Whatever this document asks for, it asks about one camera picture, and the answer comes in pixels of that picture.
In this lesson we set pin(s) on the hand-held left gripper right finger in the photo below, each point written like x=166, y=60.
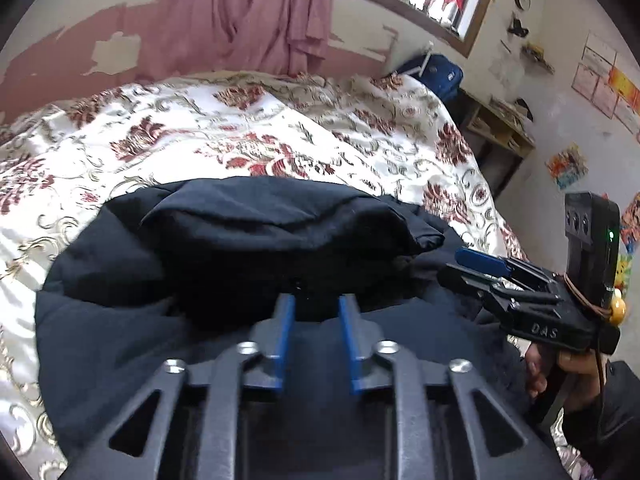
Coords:
x=350, y=340

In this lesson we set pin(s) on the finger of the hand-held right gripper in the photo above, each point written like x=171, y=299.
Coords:
x=480, y=259
x=465, y=280

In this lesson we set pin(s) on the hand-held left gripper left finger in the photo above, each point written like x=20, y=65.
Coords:
x=285, y=345

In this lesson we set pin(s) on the black padded jacket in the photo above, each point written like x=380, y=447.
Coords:
x=225, y=240

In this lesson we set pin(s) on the person's right forearm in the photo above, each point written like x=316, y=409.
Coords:
x=615, y=420

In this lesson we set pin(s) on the person's right hand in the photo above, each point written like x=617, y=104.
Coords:
x=580, y=377

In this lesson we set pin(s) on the yellow bead charm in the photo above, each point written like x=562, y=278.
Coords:
x=618, y=310

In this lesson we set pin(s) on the wooden desk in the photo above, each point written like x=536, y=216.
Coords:
x=505, y=130

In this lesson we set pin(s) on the pile of papers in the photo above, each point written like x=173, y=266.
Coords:
x=510, y=110

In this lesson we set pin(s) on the blue backpack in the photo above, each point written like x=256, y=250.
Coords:
x=440, y=75

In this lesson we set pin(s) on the floral bed quilt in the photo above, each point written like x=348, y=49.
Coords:
x=200, y=125

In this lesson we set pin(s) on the pink curtain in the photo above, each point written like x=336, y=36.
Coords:
x=285, y=15
x=190, y=20

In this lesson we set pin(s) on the cartoon wall sticker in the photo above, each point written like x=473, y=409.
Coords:
x=631, y=250

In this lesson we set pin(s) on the colourful wall drawing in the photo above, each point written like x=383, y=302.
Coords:
x=567, y=167

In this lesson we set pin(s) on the small wall shelf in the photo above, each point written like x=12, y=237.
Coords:
x=537, y=56

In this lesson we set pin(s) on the group of wall certificates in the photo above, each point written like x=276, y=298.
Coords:
x=600, y=75

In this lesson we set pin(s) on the black wall ornament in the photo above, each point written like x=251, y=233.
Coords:
x=517, y=27

